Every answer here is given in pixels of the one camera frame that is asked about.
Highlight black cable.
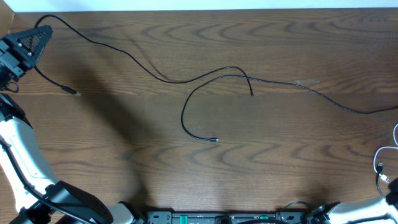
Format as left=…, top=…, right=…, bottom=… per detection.
left=33, top=14, right=254, bottom=97
left=180, top=74, right=398, bottom=143

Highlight white cable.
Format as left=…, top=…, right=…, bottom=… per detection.
left=372, top=123, right=398, bottom=184

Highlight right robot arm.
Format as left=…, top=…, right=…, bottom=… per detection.
left=307, top=179, right=397, bottom=224

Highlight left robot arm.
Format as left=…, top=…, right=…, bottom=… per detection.
left=1, top=26, right=140, bottom=223

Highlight cardboard panel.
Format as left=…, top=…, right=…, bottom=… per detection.
left=0, top=0, right=14, bottom=37

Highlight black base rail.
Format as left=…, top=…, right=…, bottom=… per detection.
left=146, top=201, right=310, bottom=224

